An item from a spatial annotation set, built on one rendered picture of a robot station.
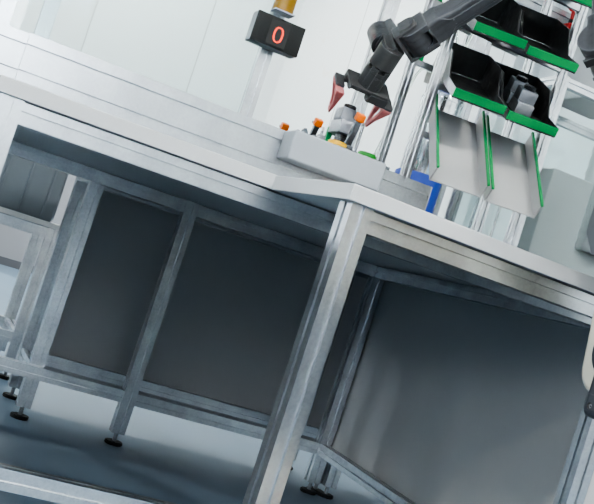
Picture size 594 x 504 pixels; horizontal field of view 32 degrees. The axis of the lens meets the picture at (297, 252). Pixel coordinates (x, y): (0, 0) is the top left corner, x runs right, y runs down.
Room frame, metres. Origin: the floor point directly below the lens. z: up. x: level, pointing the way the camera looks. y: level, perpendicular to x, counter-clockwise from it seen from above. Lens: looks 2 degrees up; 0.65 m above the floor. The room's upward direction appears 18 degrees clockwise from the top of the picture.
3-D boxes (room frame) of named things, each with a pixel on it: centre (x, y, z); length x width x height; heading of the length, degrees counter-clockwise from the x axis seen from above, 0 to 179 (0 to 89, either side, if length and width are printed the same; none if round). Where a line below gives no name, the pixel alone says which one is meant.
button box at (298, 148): (2.09, -0.01, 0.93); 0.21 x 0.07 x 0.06; 110
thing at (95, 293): (3.82, -0.27, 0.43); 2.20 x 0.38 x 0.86; 110
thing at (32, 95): (2.74, 0.14, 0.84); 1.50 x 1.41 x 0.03; 110
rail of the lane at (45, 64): (2.08, 0.19, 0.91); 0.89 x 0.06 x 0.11; 110
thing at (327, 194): (2.25, -0.30, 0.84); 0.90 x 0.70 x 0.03; 117
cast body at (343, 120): (2.33, -0.01, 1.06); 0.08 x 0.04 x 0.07; 21
